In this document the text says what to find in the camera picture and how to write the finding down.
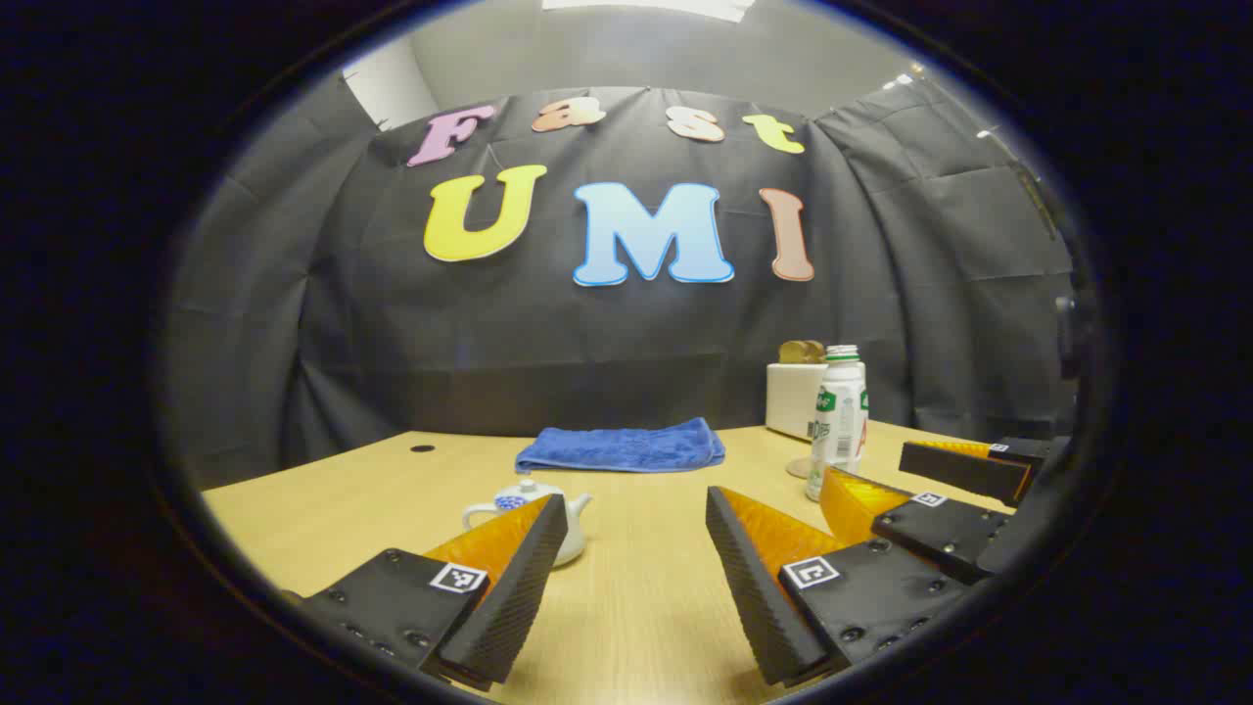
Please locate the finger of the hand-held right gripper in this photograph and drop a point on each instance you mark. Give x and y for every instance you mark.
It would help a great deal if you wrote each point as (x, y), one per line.
(940, 534)
(959, 470)

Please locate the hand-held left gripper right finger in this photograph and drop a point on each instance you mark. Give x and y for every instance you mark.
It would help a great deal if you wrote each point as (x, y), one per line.
(754, 587)

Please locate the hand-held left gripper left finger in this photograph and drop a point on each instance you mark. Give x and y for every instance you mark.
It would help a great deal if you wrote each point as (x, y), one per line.
(514, 597)

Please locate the white teacup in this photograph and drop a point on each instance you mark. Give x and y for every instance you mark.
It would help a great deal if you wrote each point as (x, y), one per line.
(575, 534)

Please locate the white water bottle green label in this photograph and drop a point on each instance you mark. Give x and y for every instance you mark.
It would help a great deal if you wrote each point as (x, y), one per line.
(837, 421)

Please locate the white toaster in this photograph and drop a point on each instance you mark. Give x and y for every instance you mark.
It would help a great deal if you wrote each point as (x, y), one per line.
(791, 401)

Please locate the blue folded towel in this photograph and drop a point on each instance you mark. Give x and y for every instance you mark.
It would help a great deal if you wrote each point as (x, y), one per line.
(622, 447)

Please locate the brown bread slice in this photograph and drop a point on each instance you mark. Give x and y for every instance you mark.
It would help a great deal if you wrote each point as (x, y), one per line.
(816, 352)
(791, 352)

